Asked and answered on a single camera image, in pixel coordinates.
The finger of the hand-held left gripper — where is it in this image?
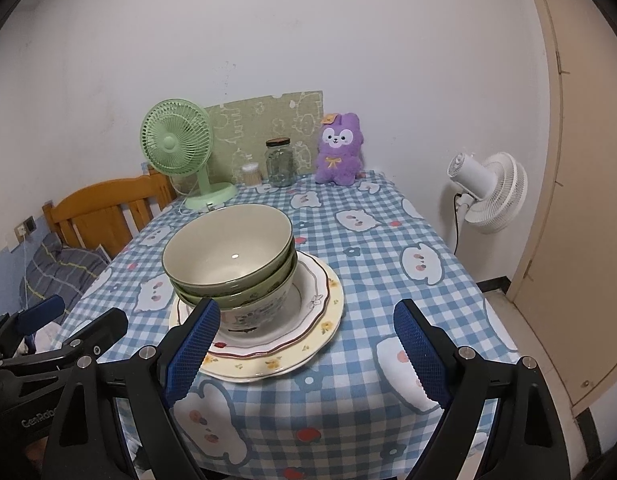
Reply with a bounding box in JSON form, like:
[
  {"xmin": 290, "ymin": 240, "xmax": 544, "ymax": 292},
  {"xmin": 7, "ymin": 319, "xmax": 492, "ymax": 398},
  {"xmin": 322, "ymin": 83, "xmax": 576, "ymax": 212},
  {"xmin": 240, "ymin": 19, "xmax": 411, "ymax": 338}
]
[
  {"xmin": 0, "ymin": 307, "xmax": 129, "ymax": 371},
  {"xmin": 0, "ymin": 295, "xmax": 66, "ymax": 346}
]

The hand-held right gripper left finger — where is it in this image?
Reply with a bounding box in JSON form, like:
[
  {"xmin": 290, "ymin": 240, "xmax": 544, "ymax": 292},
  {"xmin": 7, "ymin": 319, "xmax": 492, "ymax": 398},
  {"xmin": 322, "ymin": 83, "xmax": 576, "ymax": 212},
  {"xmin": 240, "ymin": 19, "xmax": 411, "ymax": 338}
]
[{"xmin": 46, "ymin": 297, "xmax": 222, "ymax": 480}]

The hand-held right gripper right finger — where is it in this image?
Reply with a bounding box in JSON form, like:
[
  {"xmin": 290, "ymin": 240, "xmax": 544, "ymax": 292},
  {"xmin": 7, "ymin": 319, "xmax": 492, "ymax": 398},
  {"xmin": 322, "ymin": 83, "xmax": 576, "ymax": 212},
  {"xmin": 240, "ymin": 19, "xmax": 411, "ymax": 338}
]
[{"xmin": 392, "ymin": 298, "xmax": 571, "ymax": 480}]

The large yellow floral plate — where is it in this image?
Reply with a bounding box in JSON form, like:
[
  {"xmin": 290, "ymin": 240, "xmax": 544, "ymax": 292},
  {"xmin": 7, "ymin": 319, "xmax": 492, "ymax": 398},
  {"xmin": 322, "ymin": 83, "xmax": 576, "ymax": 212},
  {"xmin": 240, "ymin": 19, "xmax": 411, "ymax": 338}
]
[{"xmin": 168, "ymin": 260, "xmax": 345, "ymax": 385}]

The blue floral ceramic bowl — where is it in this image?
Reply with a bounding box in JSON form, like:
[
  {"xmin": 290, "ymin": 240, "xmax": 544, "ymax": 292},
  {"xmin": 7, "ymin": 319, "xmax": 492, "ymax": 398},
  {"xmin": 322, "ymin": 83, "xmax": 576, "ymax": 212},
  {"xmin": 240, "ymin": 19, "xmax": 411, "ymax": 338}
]
[{"xmin": 162, "ymin": 204, "xmax": 294, "ymax": 286}]

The white red-rimmed plate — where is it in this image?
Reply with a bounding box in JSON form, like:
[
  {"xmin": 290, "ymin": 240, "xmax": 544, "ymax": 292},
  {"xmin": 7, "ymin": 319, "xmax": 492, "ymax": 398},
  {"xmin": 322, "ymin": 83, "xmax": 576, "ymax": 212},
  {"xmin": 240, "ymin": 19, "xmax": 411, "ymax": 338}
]
[{"xmin": 176, "ymin": 252, "xmax": 339, "ymax": 361}]

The grey plaid pillow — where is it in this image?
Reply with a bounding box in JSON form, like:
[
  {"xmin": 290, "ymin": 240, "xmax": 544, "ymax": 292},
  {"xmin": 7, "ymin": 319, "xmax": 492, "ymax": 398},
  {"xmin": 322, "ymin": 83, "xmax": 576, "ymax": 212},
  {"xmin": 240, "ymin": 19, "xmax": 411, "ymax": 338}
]
[{"xmin": 18, "ymin": 232, "xmax": 109, "ymax": 311}]

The blue checked tablecloth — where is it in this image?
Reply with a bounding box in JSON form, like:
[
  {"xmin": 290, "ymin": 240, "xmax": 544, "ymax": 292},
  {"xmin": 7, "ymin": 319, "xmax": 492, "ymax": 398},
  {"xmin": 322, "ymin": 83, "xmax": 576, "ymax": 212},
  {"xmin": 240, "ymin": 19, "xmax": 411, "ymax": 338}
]
[{"xmin": 63, "ymin": 170, "xmax": 521, "ymax": 480}]

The wooden chair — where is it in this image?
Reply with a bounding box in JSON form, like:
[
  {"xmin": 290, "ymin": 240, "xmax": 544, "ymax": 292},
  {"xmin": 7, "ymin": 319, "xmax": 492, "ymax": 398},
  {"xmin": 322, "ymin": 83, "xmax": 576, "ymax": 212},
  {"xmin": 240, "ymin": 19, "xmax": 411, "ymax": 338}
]
[{"xmin": 42, "ymin": 167, "xmax": 176, "ymax": 251}]

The white standing fan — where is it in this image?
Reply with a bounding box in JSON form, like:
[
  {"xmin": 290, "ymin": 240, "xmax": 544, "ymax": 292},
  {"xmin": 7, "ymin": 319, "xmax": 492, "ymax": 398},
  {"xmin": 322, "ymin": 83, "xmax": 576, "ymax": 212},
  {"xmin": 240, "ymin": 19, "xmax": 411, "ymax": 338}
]
[{"xmin": 447, "ymin": 151, "xmax": 529, "ymax": 234}]

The green desk fan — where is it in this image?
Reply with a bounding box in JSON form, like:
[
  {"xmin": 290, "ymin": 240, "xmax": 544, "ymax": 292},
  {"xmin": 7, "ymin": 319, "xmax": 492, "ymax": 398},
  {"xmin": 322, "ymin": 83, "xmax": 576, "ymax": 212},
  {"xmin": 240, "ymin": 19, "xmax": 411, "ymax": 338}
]
[{"xmin": 140, "ymin": 100, "xmax": 236, "ymax": 211}]

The glass jar with dark lid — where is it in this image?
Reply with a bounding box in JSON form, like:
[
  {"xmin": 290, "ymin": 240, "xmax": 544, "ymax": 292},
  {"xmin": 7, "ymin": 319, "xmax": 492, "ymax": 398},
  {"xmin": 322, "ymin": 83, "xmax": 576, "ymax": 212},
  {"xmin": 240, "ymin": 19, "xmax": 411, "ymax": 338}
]
[{"xmin": 265, "ymin": 137, "xmax": 296, "ymax": 188}]

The purple plush bunny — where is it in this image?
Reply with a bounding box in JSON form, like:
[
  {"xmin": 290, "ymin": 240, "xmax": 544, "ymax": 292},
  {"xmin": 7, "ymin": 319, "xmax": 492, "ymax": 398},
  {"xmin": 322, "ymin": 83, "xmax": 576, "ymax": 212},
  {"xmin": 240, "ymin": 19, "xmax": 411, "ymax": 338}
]
[{"xmin": 314, "ymin": 112, "xmax": 365, "ymax": 186}]

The green printed mat board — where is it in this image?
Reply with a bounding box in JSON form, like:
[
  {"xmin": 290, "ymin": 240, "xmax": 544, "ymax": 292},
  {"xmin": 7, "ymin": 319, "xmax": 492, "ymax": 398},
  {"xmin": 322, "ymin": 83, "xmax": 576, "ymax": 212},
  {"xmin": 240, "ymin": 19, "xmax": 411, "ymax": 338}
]
[{"xmin": 203, "ymin": 91, "xmax": 324, "ymax": 186}]

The black fan cable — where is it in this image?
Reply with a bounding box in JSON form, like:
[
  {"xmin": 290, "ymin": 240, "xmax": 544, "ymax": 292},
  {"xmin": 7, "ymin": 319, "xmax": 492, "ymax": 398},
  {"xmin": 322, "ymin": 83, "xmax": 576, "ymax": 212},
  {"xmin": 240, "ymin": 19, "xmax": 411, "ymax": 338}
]
[{"xmin": 453, "ymin": 192, "xmax": 464, "ymax": 256}]

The white fan cable with plug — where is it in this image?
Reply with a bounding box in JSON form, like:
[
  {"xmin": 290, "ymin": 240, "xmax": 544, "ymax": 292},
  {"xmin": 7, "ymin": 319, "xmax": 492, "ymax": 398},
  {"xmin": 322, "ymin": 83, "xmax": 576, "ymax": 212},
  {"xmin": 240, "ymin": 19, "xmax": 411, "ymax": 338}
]
[{"xmin": 178, "ymin": 192, "xmax": 214, "ymax": 216}]

